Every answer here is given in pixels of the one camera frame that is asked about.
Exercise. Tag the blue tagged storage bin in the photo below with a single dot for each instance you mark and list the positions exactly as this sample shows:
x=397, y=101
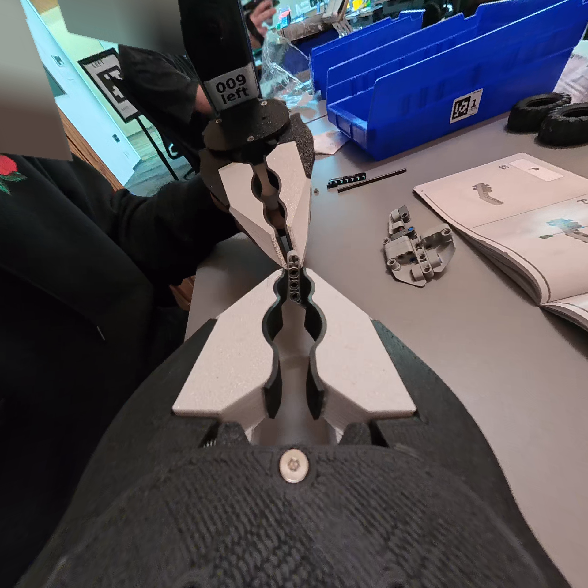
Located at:
x=413, y=105

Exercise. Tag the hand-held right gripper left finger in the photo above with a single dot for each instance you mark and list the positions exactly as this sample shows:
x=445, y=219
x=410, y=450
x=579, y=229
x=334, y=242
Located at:
x=229, y=367

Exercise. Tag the marker sign board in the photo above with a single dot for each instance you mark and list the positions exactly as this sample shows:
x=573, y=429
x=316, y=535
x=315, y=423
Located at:
x=112, y=82

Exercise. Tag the black toy axle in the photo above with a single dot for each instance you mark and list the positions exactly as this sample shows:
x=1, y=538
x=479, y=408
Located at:
x=376, y=179

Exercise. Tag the person's left forearm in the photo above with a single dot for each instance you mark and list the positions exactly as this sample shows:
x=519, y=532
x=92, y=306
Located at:
x=174, y=229

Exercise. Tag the grey toy brick panel assembly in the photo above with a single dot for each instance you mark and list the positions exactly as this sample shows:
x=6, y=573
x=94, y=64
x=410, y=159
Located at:
x=413, y=252

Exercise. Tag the person's black printed sweatshirt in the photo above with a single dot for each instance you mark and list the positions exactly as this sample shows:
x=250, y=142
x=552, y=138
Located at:
x=69, y=367

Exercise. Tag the grey desk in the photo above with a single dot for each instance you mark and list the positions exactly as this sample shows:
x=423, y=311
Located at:
x=459, y=321

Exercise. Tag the black toy beam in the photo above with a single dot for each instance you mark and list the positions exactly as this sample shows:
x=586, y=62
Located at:
x=347, y=180

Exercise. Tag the open instruction booklet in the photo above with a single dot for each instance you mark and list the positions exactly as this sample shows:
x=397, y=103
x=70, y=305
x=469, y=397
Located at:
x=514, y=206

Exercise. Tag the clear plastic bag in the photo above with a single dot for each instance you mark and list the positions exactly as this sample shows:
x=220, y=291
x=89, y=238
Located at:
x=285, y=64

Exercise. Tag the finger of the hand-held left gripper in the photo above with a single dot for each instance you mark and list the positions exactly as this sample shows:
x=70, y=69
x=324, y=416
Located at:
x=243, y=202
x=296, y=183

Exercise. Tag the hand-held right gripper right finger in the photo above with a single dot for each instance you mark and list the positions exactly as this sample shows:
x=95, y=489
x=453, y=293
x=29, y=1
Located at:
x=363, y=367

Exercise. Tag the black sign stand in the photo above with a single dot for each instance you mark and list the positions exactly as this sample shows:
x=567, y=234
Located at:
x=156, y=147

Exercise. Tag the grey angled toy brick beam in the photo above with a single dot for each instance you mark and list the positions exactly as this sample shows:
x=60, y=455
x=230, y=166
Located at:
x=295, y=280

